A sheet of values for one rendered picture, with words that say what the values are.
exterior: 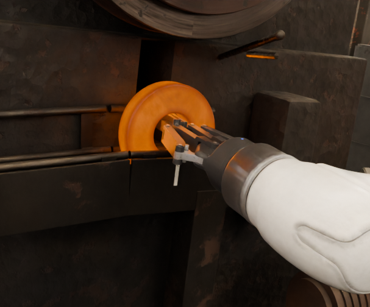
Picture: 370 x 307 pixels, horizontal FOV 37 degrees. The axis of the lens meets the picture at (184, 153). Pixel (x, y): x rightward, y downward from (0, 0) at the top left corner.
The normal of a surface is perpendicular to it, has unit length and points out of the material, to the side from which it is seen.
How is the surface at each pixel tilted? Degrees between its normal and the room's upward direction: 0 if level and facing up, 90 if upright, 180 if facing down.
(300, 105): 67
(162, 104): 89
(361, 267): 95
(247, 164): 50
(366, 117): 90
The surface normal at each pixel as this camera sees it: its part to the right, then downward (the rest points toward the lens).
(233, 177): -0.79, -0.22
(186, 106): 0.50, 0.25
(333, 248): -0.65, 0.01
